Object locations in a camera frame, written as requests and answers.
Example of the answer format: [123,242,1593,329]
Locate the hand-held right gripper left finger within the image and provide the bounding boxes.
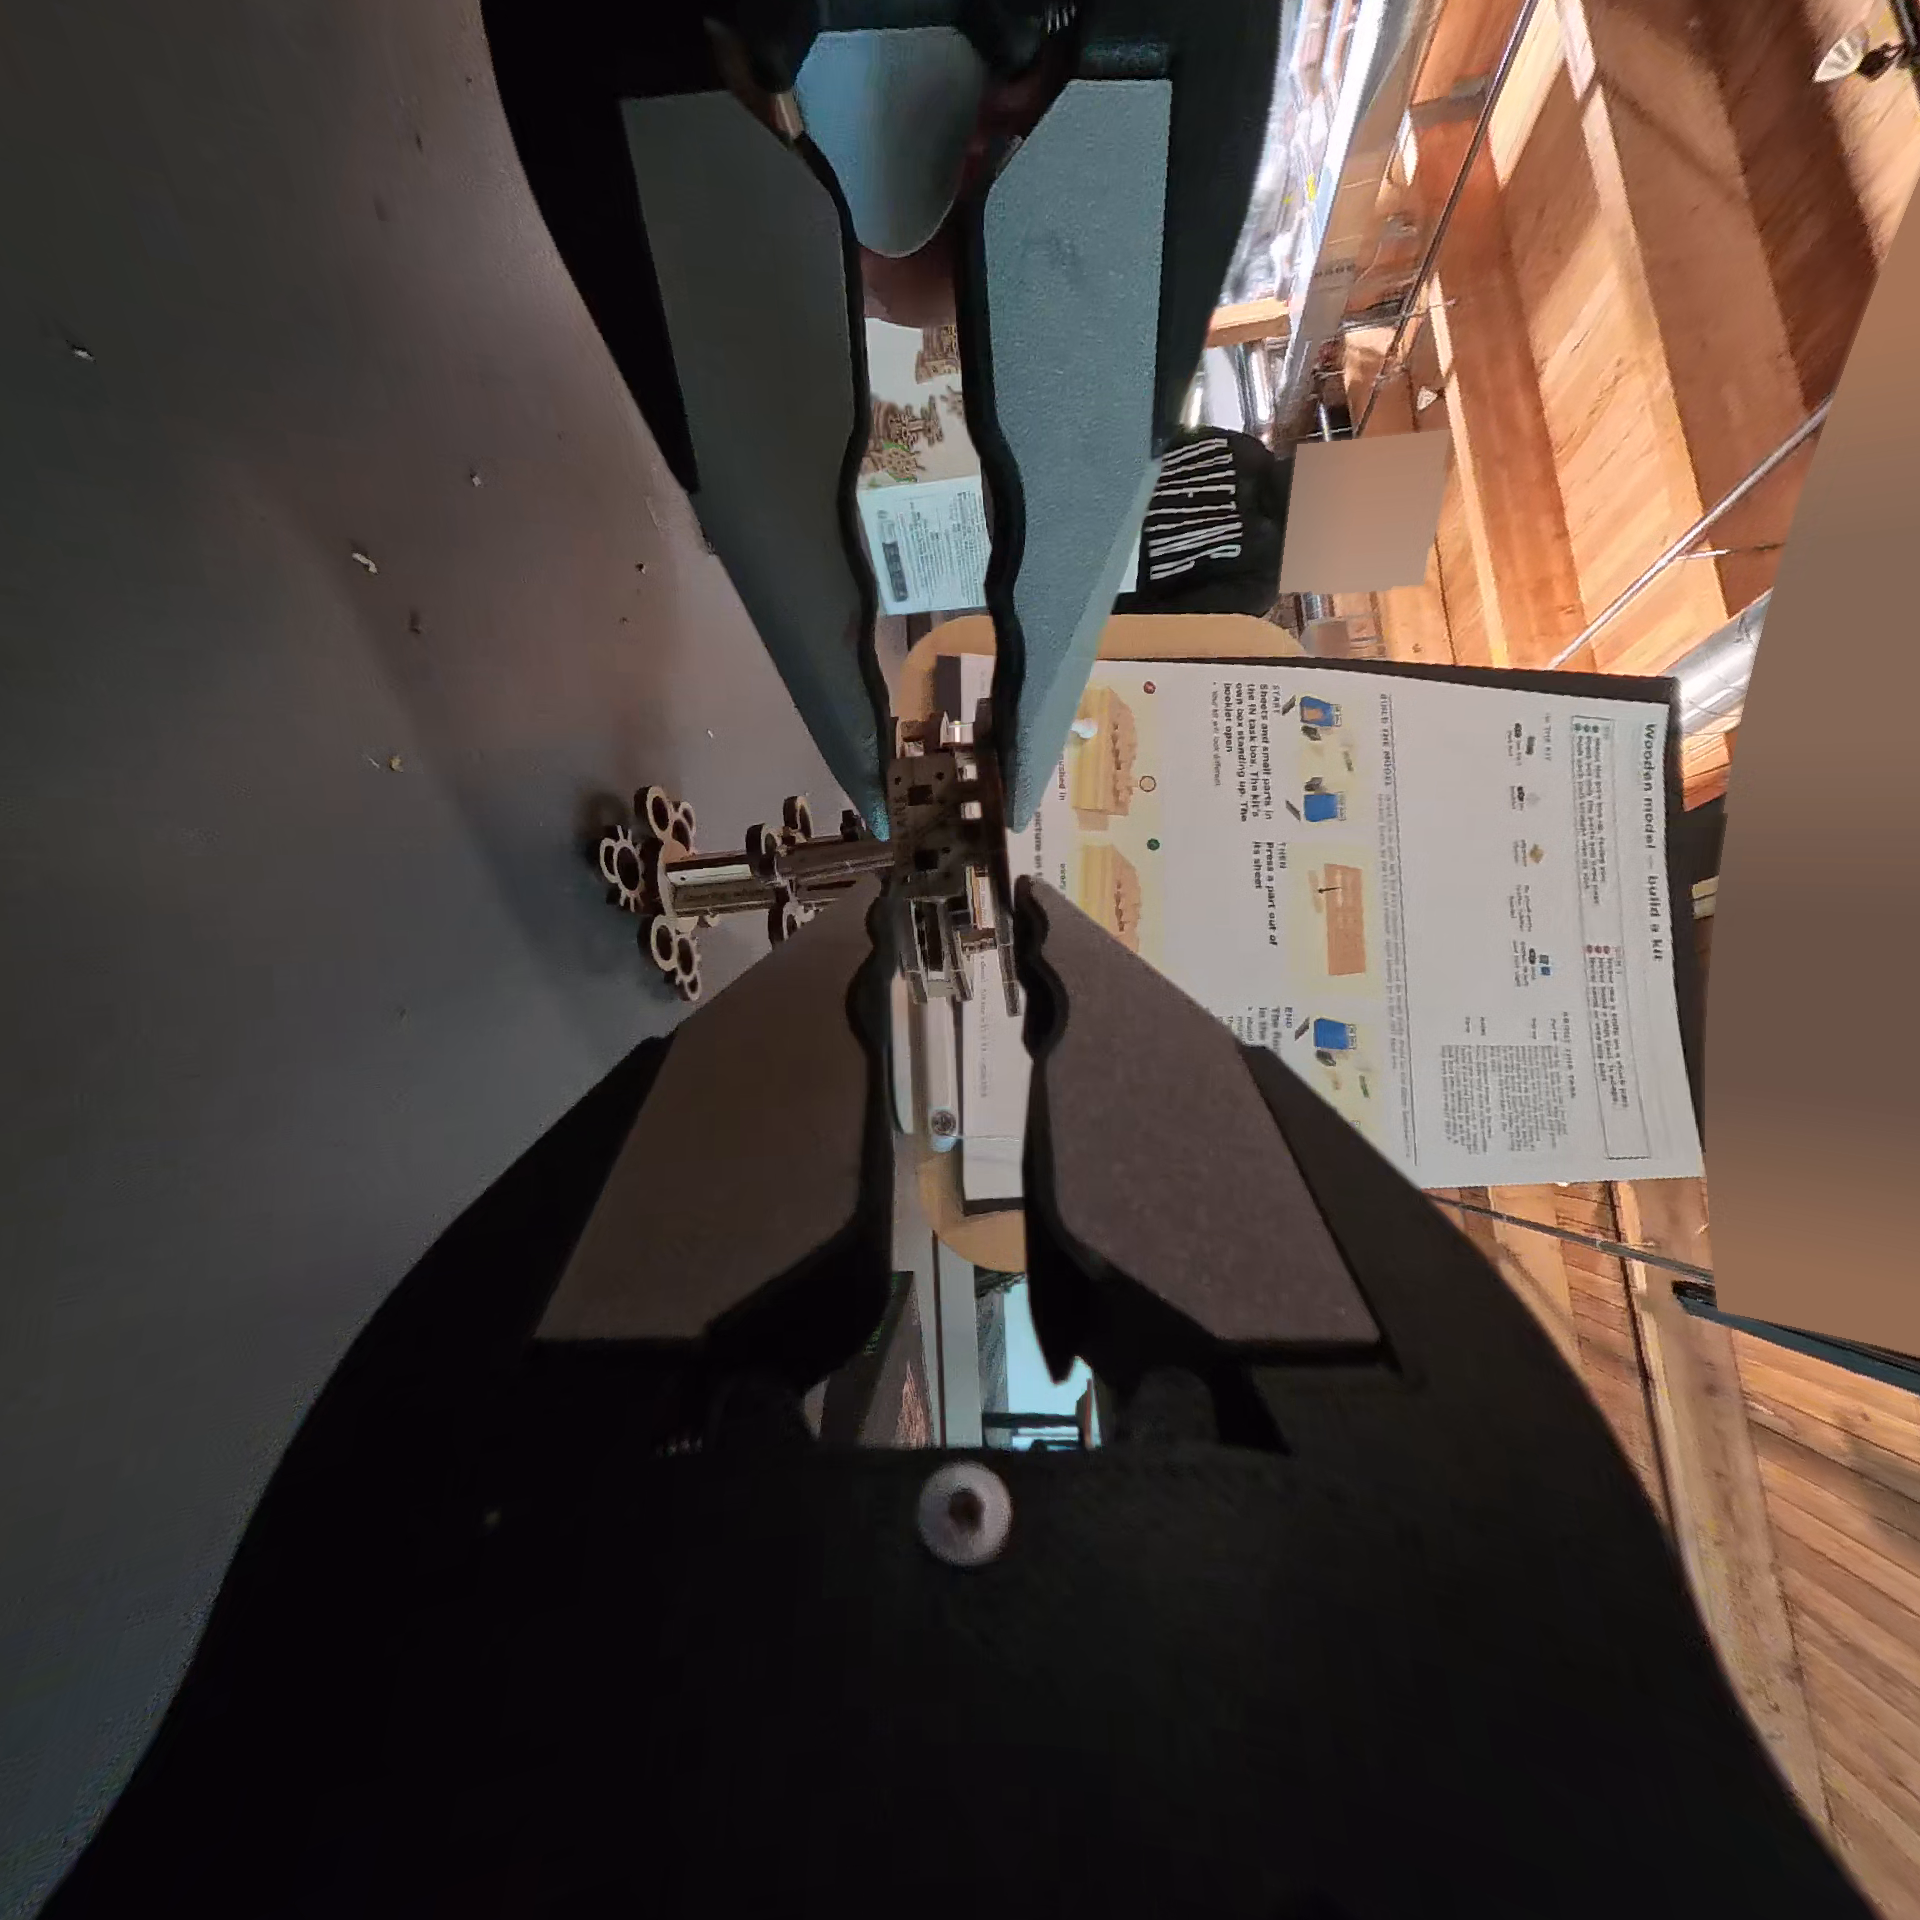
[533,870,904,1402]

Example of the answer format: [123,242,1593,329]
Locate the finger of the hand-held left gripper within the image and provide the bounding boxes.
[618,87,901,839]
[977,76,1177,839]

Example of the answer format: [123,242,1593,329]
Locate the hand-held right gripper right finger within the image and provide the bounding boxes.
[1018,876,1381,1388]

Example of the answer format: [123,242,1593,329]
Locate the white printed kit box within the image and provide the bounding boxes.
[856,315,995,619]

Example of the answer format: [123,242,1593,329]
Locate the wooden gear model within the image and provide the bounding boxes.
[602,704,1039,1009]

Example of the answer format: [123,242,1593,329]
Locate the person's black shirt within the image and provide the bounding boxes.
[1123,426,1294,613]

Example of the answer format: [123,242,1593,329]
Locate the instruction sheet on stand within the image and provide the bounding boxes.
[901,611,1713,1277]

